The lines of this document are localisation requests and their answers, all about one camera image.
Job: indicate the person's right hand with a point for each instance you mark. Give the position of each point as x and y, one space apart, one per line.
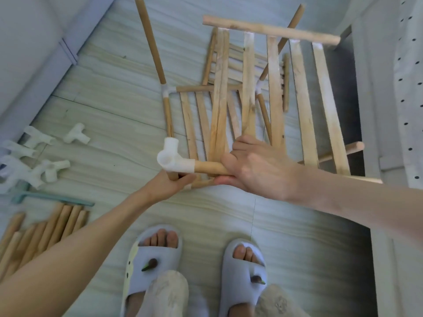
264 171

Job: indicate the person's left hand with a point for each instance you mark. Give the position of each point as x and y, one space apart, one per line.
162 189

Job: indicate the person's left thumb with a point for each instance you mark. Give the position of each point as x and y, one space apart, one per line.
187 178

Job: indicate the person's right thumb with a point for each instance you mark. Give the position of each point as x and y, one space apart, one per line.
228 180

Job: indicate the wooden slatted rack frame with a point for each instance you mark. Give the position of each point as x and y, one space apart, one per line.
248 95

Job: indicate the person's right forearm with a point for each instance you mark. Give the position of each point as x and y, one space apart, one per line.
357 198

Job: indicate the person's left forearm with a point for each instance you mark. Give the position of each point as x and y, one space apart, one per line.
72 257

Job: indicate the white plastic corner connector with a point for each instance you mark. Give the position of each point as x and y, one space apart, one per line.
173 158

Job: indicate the person's left foot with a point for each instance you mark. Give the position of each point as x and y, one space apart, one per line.
162 240

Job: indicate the person's foot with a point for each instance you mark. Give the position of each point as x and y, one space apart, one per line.
244 253
162 240

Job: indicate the person's right foot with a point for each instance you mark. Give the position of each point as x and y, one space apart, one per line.
244 253

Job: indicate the person's left grey slipper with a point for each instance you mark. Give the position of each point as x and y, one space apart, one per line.
145 254

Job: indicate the person's grey slipper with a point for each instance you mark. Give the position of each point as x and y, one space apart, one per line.
243 270
145 254

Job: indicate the person's right grey slipper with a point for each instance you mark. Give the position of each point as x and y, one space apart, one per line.
243 270

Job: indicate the brown slipper charm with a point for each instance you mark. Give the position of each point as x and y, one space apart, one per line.
150 264
258 280

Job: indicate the beige trousers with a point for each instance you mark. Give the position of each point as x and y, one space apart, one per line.
168 293

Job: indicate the white plastic tube connector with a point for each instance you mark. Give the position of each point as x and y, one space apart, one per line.
53 170
18 149
76 133
16 174
39 136

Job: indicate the pile of wooden dowels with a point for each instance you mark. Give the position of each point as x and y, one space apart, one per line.
39 234

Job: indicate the light grey sofa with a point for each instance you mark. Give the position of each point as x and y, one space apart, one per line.
33 46

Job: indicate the white dotted cloth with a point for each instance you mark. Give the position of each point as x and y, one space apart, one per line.
409 79

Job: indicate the grey bed frame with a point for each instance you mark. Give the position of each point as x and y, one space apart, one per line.
373 95

